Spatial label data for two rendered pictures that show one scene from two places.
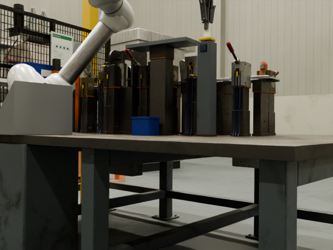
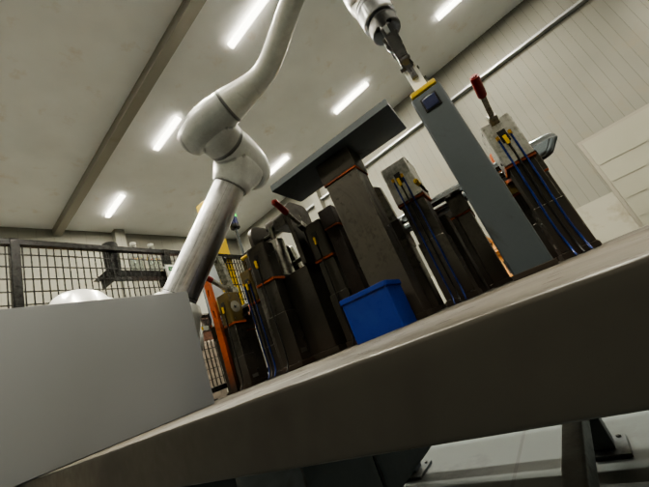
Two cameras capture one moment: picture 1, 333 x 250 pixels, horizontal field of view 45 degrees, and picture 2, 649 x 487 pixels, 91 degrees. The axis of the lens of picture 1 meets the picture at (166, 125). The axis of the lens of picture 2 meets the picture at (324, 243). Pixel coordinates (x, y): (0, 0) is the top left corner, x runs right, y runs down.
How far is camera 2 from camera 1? 1.31 m
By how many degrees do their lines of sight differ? 19
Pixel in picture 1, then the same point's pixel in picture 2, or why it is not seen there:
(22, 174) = not seen: outside the picture
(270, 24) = not seen: hidden behind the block
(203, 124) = (522, 243)
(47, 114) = (129, 375)
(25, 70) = (72, 298)
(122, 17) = (249, 158)
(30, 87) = (56, 317)
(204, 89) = (477, 171)
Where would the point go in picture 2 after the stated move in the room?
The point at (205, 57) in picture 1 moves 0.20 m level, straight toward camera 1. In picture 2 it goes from (444, 114) to (480, 25)
